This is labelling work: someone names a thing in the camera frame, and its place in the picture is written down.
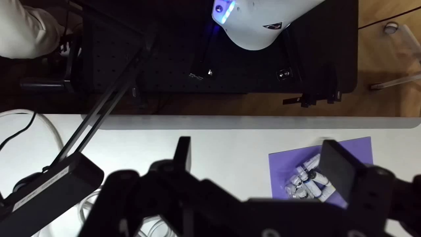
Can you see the white small bottles cluster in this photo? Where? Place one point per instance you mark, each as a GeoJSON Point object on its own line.
{"type": "Point", "coordinates": [308, 182]}

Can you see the white cloth bundle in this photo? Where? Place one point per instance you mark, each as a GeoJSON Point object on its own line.
{"type": "Point", "coordinates": [26, 32]}

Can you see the purple paper sheet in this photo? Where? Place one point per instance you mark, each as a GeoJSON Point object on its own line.
{"type": "Point", "coordinates": [281, 166]}

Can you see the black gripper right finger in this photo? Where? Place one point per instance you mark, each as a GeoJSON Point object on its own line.
{"type": "Point", "coordinates": [339, 162]}

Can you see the clear acrylic stand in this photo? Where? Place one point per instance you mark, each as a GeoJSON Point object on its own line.
{"type": "Point", "coordinates": [408, 48]}

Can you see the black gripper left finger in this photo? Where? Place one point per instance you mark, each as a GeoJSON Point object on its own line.
{"type": "Point", "coordinates": [181, 157]}

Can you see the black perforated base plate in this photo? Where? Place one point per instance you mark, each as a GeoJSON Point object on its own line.
{"type": "Point", "coordinates": [192, 54]}

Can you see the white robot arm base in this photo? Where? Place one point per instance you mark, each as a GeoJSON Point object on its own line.
{"type": "Point", "coordinates": [255, 24]}

